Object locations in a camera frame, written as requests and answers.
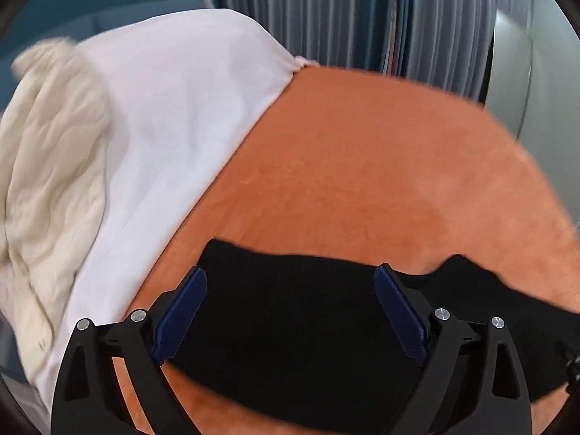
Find black pants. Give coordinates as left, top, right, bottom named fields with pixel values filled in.
left=172, top=240, right=579, bottom=434

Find orange plush bed cover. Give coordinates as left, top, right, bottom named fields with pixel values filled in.
left=110, top=65, right=580, bottom=435

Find cream crumpled blanket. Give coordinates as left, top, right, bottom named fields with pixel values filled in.
left=1, top=38, right=111, bottom=380

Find white door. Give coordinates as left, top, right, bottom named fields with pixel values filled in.
left=481, top=6, right=536, bottom=142

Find white bed sheet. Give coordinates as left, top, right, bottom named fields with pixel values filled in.
left=34, top=9, right=309, bottom=405

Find grey blue curtain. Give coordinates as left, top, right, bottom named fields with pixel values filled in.
left=222, top=0, right=531, bottom=99

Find blue headboard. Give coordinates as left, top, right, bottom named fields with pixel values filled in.
left=0, top=0, right=215, bottom=110

